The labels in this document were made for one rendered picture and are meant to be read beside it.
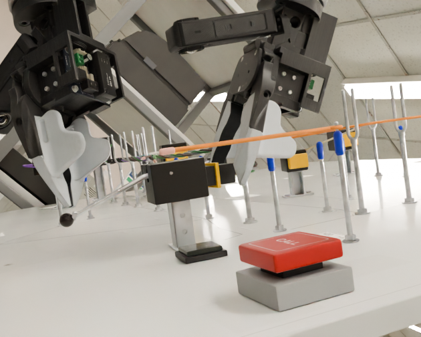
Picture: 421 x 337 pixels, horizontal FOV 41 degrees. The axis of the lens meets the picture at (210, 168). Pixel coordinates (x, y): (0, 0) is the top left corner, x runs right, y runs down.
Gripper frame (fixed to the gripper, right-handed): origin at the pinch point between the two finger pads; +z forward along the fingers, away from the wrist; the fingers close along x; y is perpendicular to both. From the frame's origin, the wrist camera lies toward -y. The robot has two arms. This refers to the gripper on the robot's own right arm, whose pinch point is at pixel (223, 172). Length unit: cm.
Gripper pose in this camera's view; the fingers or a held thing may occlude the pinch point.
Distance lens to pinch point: 58.9
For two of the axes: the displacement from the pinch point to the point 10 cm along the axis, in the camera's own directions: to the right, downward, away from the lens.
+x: -3.0, -0.1, 9.5
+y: 9.1, 2.9, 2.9
